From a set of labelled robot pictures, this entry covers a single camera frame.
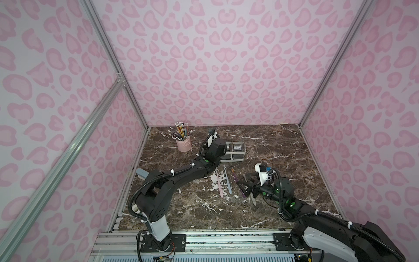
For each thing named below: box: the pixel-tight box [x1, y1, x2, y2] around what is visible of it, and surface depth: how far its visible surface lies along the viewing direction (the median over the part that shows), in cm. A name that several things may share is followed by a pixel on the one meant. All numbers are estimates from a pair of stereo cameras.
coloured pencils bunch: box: [167, 121, 195, 141], surface depth 103 cm
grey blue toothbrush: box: [223, 164, 232, 195], surface depth 94 cm
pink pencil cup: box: [175, 136, 192, 153], surface depth 103 cm
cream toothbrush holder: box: [220, 141, 247, 163], surface depth 103 cm
